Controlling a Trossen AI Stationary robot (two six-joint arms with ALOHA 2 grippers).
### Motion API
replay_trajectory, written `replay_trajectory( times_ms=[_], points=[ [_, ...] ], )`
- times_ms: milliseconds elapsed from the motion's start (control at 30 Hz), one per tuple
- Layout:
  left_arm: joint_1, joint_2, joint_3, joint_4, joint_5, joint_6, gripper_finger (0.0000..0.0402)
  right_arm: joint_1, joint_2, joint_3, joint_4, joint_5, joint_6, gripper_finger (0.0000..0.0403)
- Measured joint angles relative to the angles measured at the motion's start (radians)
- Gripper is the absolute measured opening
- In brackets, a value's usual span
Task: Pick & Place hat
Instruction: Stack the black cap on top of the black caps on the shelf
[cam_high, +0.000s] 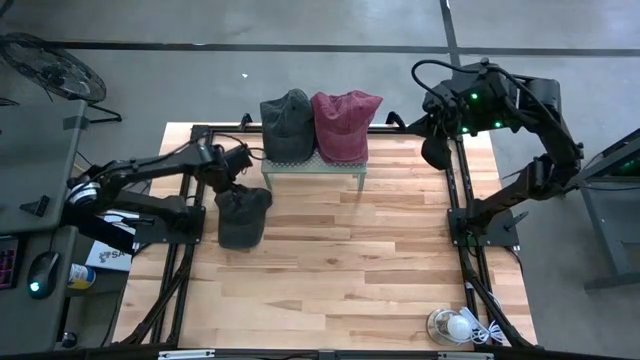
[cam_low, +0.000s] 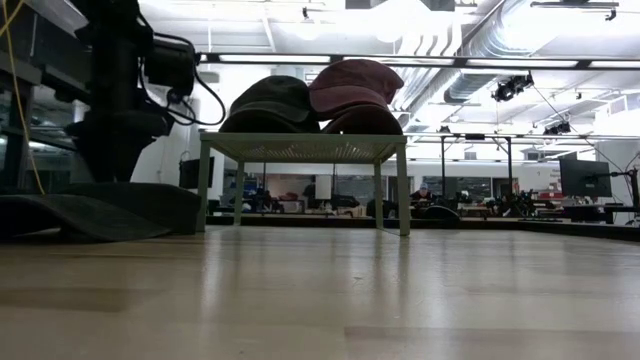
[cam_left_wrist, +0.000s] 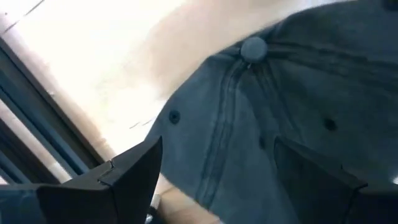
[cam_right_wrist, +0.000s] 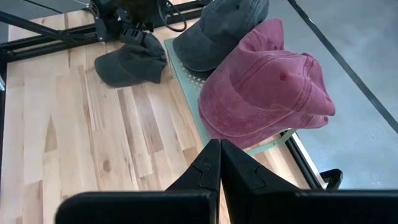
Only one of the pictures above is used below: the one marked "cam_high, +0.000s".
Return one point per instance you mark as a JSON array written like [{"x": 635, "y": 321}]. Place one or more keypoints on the black round knob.
[{"x": 68, "y": 340}]

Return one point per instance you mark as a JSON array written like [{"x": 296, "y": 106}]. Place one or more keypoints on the black backlit keyboard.
[{"x": 7, "y": 262}]

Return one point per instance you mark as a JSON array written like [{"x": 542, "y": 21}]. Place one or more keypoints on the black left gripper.
[{"x": 235, "y": 160}]

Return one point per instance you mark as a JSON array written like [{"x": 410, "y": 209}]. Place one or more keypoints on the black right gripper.
[{"x": 442, "y": 115}]

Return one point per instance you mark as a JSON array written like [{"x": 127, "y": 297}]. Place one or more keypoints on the maroon baseball cap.
[{"x": 345, "y": 125}]

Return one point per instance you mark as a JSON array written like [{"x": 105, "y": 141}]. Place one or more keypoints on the dark grey metal stand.
[{"x": 605, "y": 220}]

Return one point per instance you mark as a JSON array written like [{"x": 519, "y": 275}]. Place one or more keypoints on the black aluminium table frame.
[{"x": 225, "y": 130}]

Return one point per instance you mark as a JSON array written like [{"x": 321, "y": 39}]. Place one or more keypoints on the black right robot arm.
[{"x": 550, "y": 130}]

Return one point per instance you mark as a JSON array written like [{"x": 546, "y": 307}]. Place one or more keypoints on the black angled bar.
[{"x": 100, "y": 232}]

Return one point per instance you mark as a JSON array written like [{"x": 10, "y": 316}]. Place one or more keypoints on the white and yellow can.
[{"x": 80, "y": 276}]

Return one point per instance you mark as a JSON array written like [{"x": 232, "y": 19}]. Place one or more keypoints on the green perforated metal shelf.
[{"x": 310, "y": 167}]

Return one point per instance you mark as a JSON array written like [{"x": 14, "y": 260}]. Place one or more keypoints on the black floor fan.
[{"x": 55, "y": 70}]

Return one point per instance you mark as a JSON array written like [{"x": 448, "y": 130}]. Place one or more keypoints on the silver frame bracket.
[
  {"x": 465, "y": 356},
  {"x": 186, "y": 354}
]

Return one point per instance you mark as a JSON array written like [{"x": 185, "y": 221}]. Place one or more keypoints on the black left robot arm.
[{"x": 150, "y": 162}]

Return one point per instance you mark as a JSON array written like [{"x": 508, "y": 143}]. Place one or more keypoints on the black computer mouse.
[{"x": 42, "y": 270}]

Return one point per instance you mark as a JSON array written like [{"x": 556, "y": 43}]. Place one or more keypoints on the grey desk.
[
  {"x": 30, "y": 150},
  {"x": 20, "y": 320}
]

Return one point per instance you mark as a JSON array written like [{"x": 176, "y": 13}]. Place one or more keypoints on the dark grey baseball cap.
[
  {"x": 242, "y": 220},
  {"x": 287, "y": 125}
]

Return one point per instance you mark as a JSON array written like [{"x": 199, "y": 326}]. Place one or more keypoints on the white light bulb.
[{"x": 459, "y": 328}]

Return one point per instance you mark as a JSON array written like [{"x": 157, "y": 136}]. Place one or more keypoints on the black desk bracket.
[{"x": 35, "y": 205}]

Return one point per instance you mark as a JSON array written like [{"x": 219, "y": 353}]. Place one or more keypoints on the white printed cardboard box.
[{"x": 107, "y": 257}]

